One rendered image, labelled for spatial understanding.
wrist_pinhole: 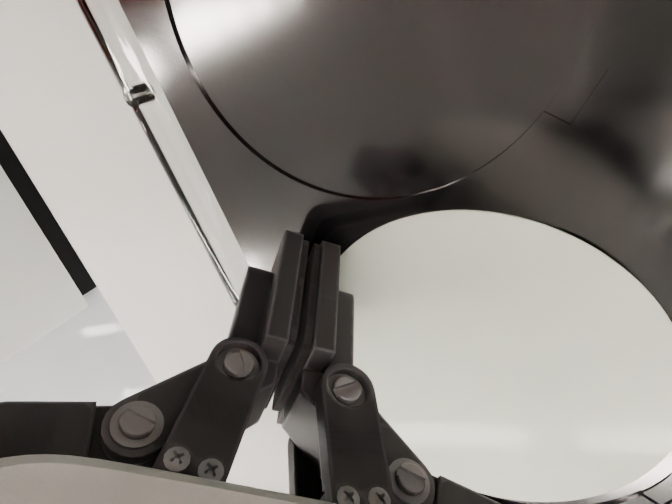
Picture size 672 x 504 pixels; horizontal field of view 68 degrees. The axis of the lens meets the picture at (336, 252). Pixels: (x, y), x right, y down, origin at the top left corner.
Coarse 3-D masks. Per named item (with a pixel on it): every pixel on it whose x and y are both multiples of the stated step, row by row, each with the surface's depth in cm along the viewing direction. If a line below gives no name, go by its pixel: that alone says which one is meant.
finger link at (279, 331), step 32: (288, 256) 13; (256, 288) 13; (288, 288) 12; (256, 320) 12; (288, 320) 11; (288, 352) 11; (160, 384) 10; (192, 384) 10; (128, 416) 9; (160, 416) 9; (256, 416) 11; (128, 448) 9; (160, 448) 9
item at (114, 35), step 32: (96, 0) 14; (96, 32) 14; (128, 32) 14; (128, 64) 14; (160, 96) 14; (160, 128) 15; (160, 160) 15; (192, 160) 15; (192, 192) 15; (192, 224) 16; (224, 224) 16; (224, 256) 16
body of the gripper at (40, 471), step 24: (24, 456) 7; (48, 456) 7; (72, 456) 8; (0, 480) 7; (24, 480) 7; (48, 480) 7; (72, 480) 7; (96, 480) 7; (120, 480) 7; (144, 480) 7; (168, 480) 7; (192, 480) 8; (216, 480) 8
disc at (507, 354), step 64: (384, 256) 13; (448, 256) 13; (512, 256) 12; (576, 256) 11; (384, 320) 14; (448, 320) 13; (512, 320) 13; (576, 320) 12; (640, 320) 11; (384, 384) 16; (448, 384) 15; (512, 384) 14; (576, 384) 13; (640, 384) 12; (448, 448) 16; (512, 448) 15; (576, 448) 14; (640, 448) 13
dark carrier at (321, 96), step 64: (128, 0) 13; (192, 0) 13; (256, 0) 12; (320, 0) 11; (384, 0) 11; (448, 0) 10; (512, 0) 10; (576, 0) 9; (640, 0) 9; (192, 64) 13; (256, 64) 13; (320, 64) 12; (384, 64) 11; (448, 64) 11; (512, 64) 10; (576, 64) 10; (640, 64) 9; (192, 128) 14; (256, 128) 14; (320, 128) 13; (384, 128) 12; (448, 128) 11; (512, 128) 11; (576, 128) 10; (640, 128) 10; (256, 192) 14; (320, 192) 13; (384, 192) 13; (448, 192) 12; (512, 192) 11; (576, 192) 11; (640, 192) 10; (256, 256) 16; (640, 256) 11
